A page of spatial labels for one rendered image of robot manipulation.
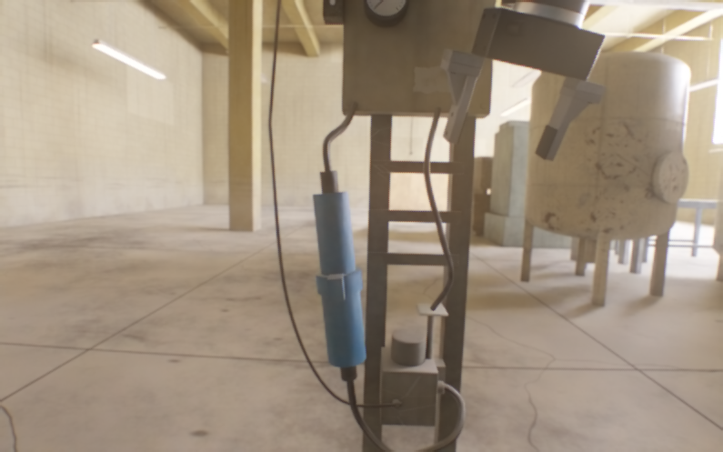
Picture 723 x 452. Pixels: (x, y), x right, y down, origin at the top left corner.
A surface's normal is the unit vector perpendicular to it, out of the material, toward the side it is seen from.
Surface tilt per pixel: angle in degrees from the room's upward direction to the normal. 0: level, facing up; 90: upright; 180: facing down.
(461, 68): 113
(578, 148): 90
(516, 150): 90
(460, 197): 90
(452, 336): 90
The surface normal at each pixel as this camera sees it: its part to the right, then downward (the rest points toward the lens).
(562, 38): 0.08, 0.50
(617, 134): -0.33, 0.10
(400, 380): -0.04, 0.11
